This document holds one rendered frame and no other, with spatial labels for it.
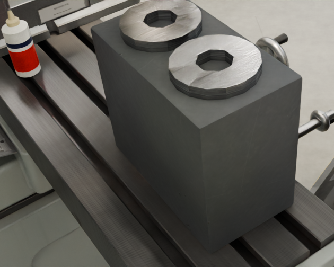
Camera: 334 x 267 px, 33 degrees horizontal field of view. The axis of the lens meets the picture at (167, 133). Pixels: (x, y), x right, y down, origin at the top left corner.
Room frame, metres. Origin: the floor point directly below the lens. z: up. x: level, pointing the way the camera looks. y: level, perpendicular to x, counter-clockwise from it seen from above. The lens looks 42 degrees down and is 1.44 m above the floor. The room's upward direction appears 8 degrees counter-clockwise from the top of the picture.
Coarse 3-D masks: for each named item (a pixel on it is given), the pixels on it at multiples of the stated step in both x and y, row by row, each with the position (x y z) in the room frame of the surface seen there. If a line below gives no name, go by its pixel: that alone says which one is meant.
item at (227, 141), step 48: (96, 48) 0.56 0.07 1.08; (144, 48) 0.50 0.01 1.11; (192, 48) 0.47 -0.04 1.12; (240, 48) 0.46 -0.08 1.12; (144, 96) 0.46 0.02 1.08; (192, 96) 0.41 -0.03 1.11; (240, 96) 0.41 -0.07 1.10; (288, 96) 0.42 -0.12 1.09; (144, 144) 0.48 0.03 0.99; (192, 144) 0.38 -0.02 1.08; (240, 144) 0.39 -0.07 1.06; (288, 144) 0.42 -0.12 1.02; (192, 192) 0.39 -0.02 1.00; (240, 192) 0.39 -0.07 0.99; (288, 192) 0.42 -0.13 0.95
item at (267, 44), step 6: (282, 36) 1.13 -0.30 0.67; (258, 42) 1.14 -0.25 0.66; (264, 42) 1.13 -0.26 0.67; (270, 42) 1.11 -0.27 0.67; (276, 42) 1.11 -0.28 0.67; (282, 42) 1.12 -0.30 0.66; (264, 48) 1.14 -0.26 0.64; (270, 48) 1.11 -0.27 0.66; (276, 48) 1.09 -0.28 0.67; (282, 48) 1.09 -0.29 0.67; (270, 54) 1.11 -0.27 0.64; (276, 54) 1.09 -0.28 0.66; (282, 54) 1.08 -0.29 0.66; (282, 60) 1.07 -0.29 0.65; (288, 66) 1.07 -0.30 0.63
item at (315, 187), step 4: (332, 160) 0.97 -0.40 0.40; (332, 164) 0.95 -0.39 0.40; (328, 168) 0.94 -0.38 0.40; (332, 168) 0.94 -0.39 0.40; (324, 172) 0.93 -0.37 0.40; (328, 172) 0.93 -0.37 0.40; (320, 176) 0.92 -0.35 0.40; (324, 176) 0.92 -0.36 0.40; (320, 180) 0.91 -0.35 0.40; (316, 184) 0.90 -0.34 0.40; (320, 184) 0.90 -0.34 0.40; (312, 188) 0.89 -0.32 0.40; (316, 188) 0.89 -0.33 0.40; (312, 192) 0.87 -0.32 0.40
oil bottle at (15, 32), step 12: (12, 24) 0.76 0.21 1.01; (24, 24) 0.77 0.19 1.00; (12, 36) 0.75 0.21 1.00; (24, 36) 0.76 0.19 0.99; (12, 48) 0.75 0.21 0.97; (24, 48) 0.75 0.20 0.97; (12, 60) 0.76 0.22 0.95; (24, 60) 0.75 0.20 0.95; (36, 60) 0.76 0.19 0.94; (24, 72) 0.75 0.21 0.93; (36, 72) 0.76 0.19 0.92
